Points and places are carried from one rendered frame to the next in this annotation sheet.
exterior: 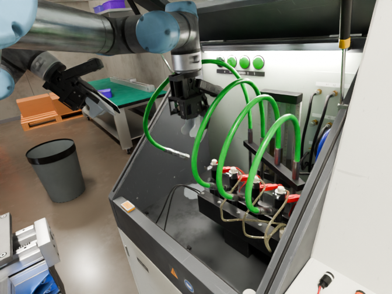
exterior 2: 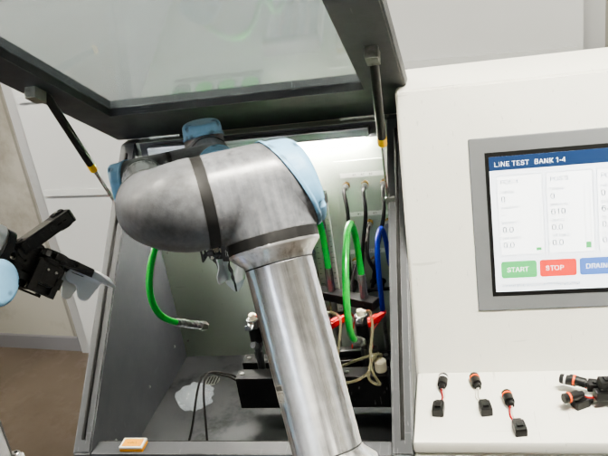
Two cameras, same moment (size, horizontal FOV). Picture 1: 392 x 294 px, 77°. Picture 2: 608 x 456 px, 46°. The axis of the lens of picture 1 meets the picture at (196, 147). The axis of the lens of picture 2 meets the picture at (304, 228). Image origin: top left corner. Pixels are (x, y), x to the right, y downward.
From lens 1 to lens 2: 0.89 m
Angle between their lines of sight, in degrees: 33
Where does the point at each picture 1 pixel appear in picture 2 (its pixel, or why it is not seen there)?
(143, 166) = (113, 377)
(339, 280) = (452, 377)
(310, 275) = (427, 386)
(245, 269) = not seen: hidden behind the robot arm
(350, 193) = (432, 283)
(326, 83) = (353, 173)
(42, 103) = not seen: outside the picture
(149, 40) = not seen: hidden behind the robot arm
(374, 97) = (422, 185)
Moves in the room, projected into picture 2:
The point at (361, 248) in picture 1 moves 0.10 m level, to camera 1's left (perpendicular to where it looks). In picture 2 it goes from (458, 333) to (425, 355)
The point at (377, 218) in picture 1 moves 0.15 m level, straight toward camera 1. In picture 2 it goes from (460, 297) to (470, 335)
